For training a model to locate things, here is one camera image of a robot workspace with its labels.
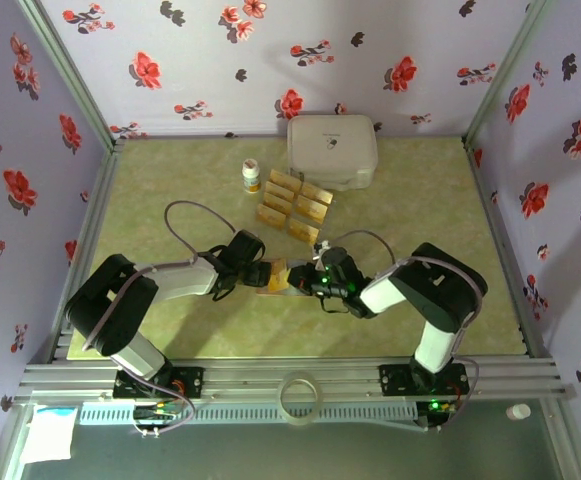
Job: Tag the pink card holder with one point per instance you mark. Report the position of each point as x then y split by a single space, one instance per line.
270 293

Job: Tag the clear acrylic card stand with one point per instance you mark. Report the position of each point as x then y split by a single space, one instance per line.
292 212

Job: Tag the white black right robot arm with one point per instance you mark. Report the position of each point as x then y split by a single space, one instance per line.
445 285

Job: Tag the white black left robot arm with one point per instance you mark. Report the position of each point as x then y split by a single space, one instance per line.
110 300

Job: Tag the small white-capped pill bottle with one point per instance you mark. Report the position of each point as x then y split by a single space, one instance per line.
251 175

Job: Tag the clear tape roll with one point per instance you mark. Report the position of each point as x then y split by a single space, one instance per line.
281 402

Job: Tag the white zip case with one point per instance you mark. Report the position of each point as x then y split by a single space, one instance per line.
330 150

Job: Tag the white paper sheet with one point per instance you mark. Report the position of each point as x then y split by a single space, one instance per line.
47 440

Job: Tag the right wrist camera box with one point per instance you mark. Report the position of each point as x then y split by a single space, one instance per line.
322 250

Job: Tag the long aluminium frame rail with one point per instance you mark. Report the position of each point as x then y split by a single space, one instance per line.
270 372

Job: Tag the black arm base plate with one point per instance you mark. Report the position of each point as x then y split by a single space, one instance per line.
395 380
190 382

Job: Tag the aluminium side rail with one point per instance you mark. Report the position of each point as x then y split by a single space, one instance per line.
490 200
95 210

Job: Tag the aluminium corner post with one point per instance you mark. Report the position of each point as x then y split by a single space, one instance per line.
70 75
510 70

